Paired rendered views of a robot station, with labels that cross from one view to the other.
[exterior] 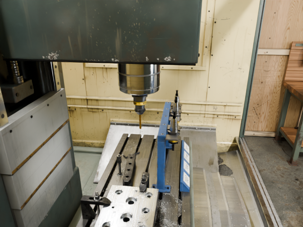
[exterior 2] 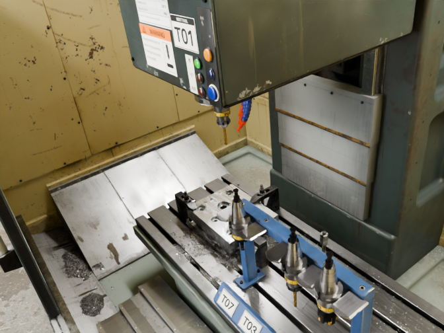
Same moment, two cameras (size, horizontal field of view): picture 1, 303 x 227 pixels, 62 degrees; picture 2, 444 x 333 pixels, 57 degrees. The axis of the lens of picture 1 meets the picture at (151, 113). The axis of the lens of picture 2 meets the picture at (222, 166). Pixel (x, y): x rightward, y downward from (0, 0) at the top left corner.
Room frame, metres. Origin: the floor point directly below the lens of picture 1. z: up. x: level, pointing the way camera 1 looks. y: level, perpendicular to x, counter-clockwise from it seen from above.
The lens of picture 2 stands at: (1.81, -0.71, 1.97)
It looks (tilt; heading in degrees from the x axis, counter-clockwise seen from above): 31 degrees down; 141
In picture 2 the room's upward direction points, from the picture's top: 7 degrees counter-clockwise
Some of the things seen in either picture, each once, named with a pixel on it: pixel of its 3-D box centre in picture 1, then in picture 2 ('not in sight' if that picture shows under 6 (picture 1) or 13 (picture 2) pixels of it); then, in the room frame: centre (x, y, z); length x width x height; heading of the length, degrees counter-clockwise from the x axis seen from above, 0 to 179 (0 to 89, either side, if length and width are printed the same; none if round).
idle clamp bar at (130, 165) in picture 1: (129, 171); not in sight; (1.18, 0.12, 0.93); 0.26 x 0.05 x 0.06; 178
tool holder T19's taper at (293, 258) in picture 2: (176, 107); (293, 250); (1.34, -0.14, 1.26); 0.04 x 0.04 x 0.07
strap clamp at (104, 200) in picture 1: (96, 204); (263, 199); (0.88, 0.25, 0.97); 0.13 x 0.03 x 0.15; 83
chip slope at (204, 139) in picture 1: (157, 161); not in sight; (1.56, -0.04, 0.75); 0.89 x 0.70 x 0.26; 83
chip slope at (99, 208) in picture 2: not in sight; (161, 201); (0.26, 0.13, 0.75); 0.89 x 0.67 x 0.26; 83
